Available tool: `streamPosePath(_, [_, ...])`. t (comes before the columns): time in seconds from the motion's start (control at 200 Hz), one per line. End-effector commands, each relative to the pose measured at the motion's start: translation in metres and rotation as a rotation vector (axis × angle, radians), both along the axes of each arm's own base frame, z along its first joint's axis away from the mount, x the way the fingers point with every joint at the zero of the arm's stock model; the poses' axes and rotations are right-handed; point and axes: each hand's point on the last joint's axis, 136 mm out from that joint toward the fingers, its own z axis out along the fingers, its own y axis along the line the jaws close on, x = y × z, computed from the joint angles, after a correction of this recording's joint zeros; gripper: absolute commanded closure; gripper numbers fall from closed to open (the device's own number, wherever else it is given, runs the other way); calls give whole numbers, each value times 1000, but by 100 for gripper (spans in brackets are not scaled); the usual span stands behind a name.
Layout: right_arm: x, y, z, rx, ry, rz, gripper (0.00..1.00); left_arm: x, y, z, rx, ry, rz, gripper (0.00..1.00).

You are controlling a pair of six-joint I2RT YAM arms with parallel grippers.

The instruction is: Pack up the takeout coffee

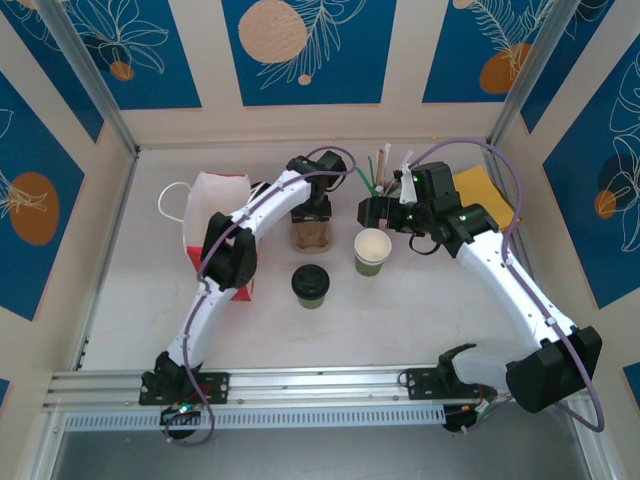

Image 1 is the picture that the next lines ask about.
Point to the brown pulp cup carrier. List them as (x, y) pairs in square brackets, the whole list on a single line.
[(312, 240)]

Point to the yellow paper napkin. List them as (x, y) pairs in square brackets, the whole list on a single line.
[(480, 190)]

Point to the black plastic cup lid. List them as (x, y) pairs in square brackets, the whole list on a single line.
[(256, 188), (310, 280)]

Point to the green paper cup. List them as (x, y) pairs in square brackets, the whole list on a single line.
[(372, 247), (311, 302)]

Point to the red printed paper bag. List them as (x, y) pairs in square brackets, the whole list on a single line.
[(215, 210)]

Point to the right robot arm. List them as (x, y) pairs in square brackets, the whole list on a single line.
[(520, 295)]

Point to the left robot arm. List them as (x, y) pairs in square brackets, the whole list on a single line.
[(210, 320)]

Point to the brown paper straw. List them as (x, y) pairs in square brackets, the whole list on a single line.
[(380, 170)]

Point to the thin green wrapped straw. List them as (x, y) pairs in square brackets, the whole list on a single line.
[(371, 167)]

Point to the white wrapped straw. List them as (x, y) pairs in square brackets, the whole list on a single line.
[(407, 157), (387, 149)]

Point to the small circuit board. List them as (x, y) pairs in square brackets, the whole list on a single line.
[(180, 412), (457, 420)]

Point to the aluminium frame post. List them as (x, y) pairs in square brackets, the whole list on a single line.
[(530, 65), (90, 70)]

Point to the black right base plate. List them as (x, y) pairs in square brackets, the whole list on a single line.
[(420, 385)]

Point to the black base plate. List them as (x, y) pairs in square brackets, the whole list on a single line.
[(420, 385), (215, 387)]

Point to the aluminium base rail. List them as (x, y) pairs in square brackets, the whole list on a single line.
[(320, 385)]

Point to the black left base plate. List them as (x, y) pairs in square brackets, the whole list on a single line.
[(215, 387)]

